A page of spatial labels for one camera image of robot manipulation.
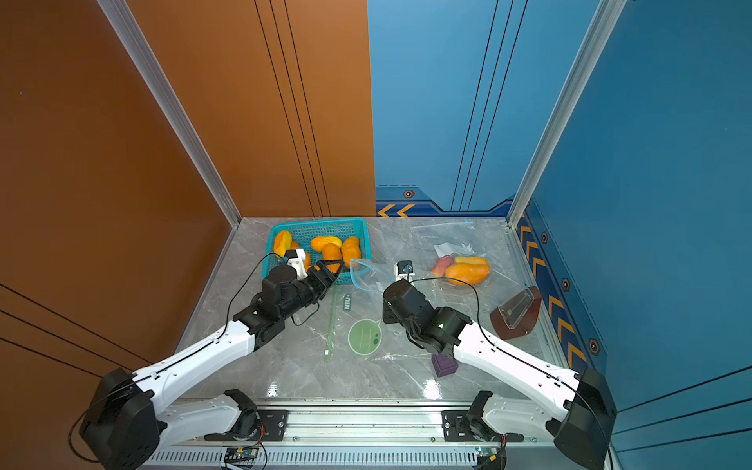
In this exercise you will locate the dark red box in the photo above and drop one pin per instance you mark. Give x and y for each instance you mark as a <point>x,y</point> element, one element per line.
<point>518,316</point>

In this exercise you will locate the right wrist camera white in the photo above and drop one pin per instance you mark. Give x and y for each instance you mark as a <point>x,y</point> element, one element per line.
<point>404,270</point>

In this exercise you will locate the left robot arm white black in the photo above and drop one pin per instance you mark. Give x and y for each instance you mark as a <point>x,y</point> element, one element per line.
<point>133,415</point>

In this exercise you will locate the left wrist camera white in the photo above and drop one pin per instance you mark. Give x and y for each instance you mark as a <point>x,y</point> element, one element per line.
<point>298,259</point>

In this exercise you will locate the large orange mango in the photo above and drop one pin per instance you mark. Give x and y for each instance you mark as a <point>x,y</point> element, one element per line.
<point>466,270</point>

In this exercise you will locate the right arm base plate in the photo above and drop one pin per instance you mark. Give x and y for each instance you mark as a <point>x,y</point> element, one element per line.
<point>459,427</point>

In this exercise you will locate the red pink mango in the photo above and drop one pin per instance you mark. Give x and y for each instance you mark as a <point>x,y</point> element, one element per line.
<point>441,266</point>

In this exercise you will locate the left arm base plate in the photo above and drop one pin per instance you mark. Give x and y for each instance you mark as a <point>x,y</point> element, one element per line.
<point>265,425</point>

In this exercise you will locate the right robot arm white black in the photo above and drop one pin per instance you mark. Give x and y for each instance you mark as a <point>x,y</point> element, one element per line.
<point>578,407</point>

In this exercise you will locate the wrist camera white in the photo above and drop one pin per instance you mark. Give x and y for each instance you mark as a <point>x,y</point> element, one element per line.
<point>298,259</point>
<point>404,270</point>

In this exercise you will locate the clear bags stack green print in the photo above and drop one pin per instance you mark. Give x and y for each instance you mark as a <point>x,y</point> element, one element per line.
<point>356,328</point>

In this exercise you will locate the yellow mango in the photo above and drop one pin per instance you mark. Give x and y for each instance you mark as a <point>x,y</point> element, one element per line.
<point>282,243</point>

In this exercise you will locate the purple cube box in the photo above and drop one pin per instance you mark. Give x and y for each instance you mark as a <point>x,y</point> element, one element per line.
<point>444,366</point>

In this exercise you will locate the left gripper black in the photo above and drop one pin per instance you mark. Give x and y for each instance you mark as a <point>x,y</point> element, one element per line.
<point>320,275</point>

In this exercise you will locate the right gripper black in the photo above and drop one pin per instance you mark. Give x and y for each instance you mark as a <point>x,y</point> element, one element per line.
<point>391,291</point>

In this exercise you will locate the aluminium rail front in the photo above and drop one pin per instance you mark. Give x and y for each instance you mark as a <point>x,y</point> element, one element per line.
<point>392,424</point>

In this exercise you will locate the clear zip-top bag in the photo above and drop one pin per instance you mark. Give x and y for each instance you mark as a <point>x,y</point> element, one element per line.
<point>372,277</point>
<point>477,238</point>

